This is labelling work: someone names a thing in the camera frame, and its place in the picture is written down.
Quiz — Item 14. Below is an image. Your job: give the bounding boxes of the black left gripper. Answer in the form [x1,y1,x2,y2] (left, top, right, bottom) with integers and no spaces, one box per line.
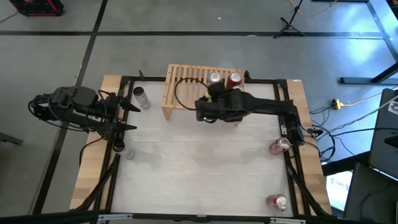
[98,91,142,141]

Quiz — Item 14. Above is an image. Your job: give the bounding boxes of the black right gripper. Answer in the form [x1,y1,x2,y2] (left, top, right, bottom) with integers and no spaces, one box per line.
[207,82,249,123]

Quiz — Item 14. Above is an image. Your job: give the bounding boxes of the silver diet soda can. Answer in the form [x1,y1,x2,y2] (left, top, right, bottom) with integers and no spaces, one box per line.
[206,71,223,85]

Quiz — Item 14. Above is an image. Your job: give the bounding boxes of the red white cola can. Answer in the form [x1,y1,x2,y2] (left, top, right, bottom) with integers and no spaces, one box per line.
[268,138,292,156]
[266,194,290,212]

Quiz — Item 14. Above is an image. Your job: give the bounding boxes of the wooden slatted shelf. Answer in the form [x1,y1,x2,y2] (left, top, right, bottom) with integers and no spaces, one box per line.
[160,63,246,121]

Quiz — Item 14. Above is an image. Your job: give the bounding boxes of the black tripod stand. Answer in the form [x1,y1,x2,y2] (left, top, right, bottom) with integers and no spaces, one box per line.
[272,0,306,40]

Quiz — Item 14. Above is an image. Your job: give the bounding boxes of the grey furniture foot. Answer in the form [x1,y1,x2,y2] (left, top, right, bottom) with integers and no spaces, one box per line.
[0,131,24,146]

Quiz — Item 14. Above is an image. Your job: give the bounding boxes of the black crossbar with silver brackets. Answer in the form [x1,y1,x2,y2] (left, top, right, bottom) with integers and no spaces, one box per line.
[0,210,398,224]

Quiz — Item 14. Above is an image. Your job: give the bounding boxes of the red and black crate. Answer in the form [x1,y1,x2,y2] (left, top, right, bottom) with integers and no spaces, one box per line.
[8,0,65,17]

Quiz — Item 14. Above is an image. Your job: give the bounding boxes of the white screen with logo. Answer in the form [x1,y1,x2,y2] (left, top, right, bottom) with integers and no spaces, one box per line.
[325,170,354,213]

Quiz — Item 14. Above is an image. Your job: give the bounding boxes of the grey chair backrest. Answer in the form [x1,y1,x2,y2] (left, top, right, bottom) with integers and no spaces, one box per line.
[368,88,398,181]

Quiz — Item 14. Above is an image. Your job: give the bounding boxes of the dark grey chair seat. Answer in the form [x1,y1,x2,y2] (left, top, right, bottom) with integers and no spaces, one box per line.
[343,162,398,224]

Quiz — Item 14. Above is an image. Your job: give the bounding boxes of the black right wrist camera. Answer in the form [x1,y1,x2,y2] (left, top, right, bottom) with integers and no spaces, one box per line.
[195,98,220,123]

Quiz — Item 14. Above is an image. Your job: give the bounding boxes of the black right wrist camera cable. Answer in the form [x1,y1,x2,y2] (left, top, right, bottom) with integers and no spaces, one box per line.
[174,77,209,111]

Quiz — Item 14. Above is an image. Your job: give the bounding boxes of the black metal table frame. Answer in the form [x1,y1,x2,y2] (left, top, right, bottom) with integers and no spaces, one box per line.
[72,70,333,218]

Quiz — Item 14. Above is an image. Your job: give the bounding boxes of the black left base cable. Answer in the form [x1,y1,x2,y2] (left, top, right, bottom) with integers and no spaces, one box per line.
[78,136,108,167]

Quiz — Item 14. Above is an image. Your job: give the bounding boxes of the yellow floor cable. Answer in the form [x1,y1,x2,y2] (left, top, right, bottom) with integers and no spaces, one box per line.
[287,0,338,18]

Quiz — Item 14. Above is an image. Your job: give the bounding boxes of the black desk leg frame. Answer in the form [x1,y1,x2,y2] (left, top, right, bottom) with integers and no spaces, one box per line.
[338,0,398,85]

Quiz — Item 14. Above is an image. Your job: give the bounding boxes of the pale yellow extension cable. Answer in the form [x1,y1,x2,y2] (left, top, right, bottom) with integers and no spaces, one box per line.
[341,86,398,106]

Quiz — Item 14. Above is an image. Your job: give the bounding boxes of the black cable bundle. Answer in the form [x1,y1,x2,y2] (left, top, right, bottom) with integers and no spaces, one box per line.
[309,104,374,164]

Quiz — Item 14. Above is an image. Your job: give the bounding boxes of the white floor cable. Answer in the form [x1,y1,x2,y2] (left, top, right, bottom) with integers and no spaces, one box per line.
[337,95,398,131]

